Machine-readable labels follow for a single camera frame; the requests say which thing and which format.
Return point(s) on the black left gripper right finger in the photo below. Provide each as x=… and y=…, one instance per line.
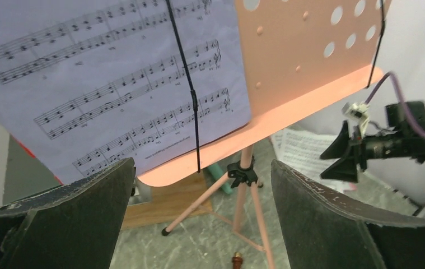
x=323, y=228

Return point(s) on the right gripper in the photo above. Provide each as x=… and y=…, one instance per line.
x=368, y=148

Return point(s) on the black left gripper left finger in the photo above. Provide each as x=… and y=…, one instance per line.
x=71, y=226

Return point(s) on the white sheet music page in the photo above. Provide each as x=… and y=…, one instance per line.
x=301, y=150

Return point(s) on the pink music stand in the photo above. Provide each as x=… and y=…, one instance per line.
x=292, y=51

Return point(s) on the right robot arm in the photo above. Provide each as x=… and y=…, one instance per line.
x=353, y=147

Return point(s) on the brown plastic faucet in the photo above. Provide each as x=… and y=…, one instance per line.
x=237, y=260

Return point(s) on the wooden board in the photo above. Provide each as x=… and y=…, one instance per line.
x=167, y=202

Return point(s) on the lavender sheet music page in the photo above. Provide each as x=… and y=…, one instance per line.
x=84, y=84

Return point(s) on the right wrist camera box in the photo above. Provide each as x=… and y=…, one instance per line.
x=359, y=113

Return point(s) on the metal bracket under unit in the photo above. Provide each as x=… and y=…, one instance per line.
x=141, y=193

